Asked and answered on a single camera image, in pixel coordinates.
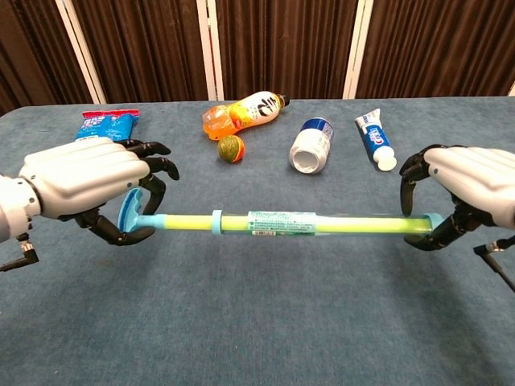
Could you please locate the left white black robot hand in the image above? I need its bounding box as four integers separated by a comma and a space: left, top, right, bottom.
18, 137, 181, 247

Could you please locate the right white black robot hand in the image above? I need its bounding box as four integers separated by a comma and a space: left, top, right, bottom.
398, 144, 515, 253

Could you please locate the yellow blue water pump toy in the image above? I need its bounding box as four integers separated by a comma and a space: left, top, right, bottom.
116, 187, 447, 238

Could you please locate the blue red snack packet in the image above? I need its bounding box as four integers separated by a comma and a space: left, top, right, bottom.
73, 109, 140, 142

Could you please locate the white blue toothpaste tube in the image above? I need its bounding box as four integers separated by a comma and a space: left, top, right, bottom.
353, 108, 398, 172

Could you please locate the dark brown curtain panel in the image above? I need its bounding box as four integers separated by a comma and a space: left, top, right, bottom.
216, 0, 359, 101
0, 0, 94, 116
71, 0, 210, 104
356, 0, 515, 100

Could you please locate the green orange ball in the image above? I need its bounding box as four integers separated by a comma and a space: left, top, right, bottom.
217, 135, 245, 163

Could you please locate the white blue can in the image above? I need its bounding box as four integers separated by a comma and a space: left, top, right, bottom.
288, 117, 336, 175

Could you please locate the orange drink bottle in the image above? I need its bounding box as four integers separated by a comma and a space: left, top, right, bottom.
201, 91, 291, 142

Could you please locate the teal felt table cover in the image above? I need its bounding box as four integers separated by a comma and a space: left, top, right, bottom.
0, 95, 515, 386

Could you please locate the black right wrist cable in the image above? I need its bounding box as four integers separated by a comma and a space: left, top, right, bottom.
473, 235, 515, 293

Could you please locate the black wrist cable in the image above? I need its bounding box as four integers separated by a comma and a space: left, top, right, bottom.
0, 240, 40, 273
473, 235, 515, 293

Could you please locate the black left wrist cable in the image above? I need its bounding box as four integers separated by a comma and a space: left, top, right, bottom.
0, 240, 40, 273

